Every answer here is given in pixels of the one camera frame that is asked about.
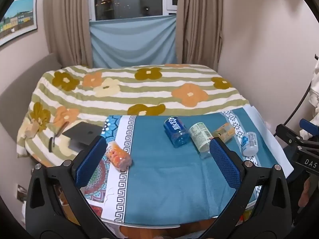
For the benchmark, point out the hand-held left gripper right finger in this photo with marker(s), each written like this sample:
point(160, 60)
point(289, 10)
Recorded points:
point(224, 164)

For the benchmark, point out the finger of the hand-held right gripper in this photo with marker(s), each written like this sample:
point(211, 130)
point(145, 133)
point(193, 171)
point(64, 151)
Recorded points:
point(286, 132)
point(309, 125)

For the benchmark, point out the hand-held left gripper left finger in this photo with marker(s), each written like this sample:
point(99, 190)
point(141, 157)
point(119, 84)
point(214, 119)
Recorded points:
point(91, 163)

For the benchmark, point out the orange fruit print plastic cup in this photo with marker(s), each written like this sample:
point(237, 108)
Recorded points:
point(117, 155)

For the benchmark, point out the orange label plastic cup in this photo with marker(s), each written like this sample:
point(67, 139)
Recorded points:
point(223, 132)

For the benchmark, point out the white blue label plastic cup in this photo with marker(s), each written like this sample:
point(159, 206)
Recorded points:
point(249, 143)

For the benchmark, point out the green label plastic cup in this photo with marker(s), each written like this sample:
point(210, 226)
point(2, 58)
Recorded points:
point(201, 137)

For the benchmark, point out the grey laptop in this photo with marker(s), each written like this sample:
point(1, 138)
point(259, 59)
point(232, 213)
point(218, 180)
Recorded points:
point(82, 134)

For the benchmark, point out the white garment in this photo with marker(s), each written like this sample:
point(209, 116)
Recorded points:
point(315, 89)

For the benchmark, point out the black hair clip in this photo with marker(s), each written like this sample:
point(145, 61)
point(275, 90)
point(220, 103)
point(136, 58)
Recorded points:
point(51, 144)

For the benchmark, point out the teal patterned table cloth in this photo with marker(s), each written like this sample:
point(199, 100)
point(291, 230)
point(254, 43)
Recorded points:
point(169, 179)

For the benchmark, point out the floral striped blanket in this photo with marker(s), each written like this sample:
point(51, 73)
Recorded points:
point(139, 89)

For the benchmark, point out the grey sofa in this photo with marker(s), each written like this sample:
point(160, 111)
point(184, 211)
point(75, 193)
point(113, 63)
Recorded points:
point(15, 89)

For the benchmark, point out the light blue hanging cloth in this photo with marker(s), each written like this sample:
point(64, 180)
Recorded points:
point(134, 42)

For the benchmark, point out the beige curtain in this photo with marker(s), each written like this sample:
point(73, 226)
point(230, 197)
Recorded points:
point(199, 22)
point(67, 22)

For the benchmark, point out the framed wall picture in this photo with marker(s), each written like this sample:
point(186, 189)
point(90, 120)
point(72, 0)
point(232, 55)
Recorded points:
point(17, 20)

